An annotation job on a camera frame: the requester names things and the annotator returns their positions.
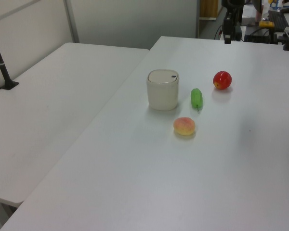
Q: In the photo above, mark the black keyboard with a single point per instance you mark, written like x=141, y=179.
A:
x=278, y=19

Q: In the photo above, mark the beige bin lid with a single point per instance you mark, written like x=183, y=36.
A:
x=161, y=76

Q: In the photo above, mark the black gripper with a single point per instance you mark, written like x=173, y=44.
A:
x=231, y=22

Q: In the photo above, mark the pink bottle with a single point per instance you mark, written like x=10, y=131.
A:
x=258, y=10

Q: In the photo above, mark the black pole stand with base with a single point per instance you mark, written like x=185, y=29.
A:
x=2, y=68

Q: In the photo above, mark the orange pink toy peach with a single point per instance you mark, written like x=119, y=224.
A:
x=184, y=126

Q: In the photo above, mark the white small garbage bin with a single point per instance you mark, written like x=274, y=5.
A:
x=162, y=96

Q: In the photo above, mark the wooden cabinet panel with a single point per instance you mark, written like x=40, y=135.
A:
x=208, y=8

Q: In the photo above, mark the black equipment box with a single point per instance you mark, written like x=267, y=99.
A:
x=257, y=36

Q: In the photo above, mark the yellow handheld device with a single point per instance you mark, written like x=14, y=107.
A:
x=266, y=23

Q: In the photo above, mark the green toy cucumber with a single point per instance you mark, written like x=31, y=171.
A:
x=196, y=98

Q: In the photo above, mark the red toy apple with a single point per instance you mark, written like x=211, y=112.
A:
x=222, y=80

